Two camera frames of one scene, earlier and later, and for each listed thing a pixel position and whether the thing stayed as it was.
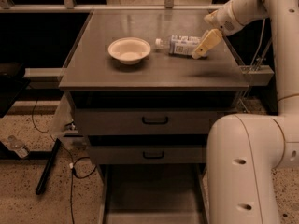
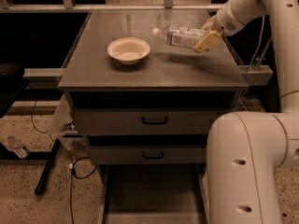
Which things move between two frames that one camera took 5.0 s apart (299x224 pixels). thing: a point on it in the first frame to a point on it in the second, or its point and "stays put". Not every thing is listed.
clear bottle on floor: [18, 147] stays put
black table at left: [13, 81] stays put
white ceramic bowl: [129, 50] stays put
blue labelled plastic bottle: [178, 44] to [177, 35]
